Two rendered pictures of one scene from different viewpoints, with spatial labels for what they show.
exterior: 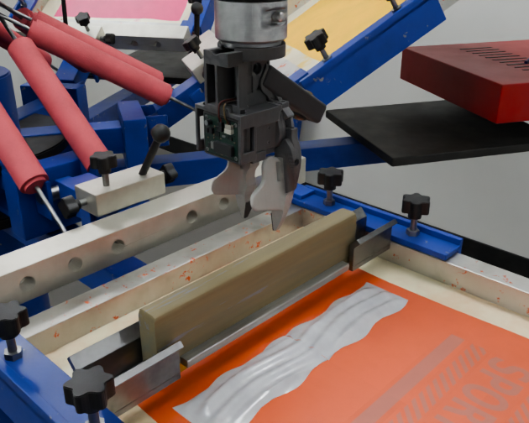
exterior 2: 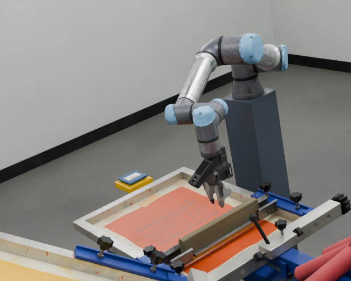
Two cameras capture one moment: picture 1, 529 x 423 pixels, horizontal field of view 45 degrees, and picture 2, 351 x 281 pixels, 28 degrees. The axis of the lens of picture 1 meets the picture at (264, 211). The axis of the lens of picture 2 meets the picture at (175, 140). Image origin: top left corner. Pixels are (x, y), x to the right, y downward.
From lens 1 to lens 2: 300 cm
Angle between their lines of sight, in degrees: 131
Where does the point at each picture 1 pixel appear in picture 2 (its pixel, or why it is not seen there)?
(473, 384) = (165, 231)
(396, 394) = (188, 227)
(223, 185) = (227, 192)
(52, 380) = (282, 204)
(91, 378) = (264, 184)
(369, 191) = not seen: outside the picture
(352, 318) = not seen: hidden behind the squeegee
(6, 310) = (295, 194)
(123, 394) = (262, 203)
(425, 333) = (169, 244)
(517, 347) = (143, 242)
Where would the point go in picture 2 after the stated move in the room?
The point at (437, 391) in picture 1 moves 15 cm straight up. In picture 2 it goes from (176, 229) to (169, 194)
